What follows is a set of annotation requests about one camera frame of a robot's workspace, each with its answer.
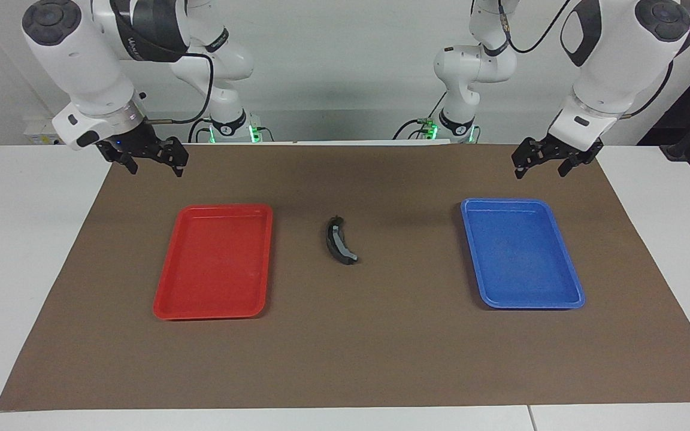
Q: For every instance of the brown table mat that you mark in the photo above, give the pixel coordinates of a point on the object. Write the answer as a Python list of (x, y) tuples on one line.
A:
[(381, 347)]

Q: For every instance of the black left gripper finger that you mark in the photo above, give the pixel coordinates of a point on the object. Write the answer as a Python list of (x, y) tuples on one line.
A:
[(521, 157), (568, 164)]

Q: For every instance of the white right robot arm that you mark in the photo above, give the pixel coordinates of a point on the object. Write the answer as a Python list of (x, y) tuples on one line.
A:
[(75, 54)]

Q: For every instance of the grey brake pad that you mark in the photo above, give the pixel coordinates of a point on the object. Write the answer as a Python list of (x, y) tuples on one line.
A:
[(329, 238)]

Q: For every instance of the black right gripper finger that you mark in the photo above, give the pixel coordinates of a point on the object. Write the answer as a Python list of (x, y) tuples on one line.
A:
[(180, 155), (128, 164)]

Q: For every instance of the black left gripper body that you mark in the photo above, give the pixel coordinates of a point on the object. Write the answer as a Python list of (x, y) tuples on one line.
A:
[(566, 146)]

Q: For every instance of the blue plastic tray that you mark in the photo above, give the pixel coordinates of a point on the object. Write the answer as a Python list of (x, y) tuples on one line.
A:
[(518, 251)]

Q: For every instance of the white wall socket box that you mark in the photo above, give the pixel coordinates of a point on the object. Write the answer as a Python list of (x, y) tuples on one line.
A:
[(42, 134)]

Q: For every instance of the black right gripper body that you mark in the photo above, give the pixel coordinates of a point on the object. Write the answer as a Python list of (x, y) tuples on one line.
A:
[(138, 143)]

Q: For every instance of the red plastic tray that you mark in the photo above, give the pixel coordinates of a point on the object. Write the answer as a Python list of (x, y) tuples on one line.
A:
[(213, 263)]

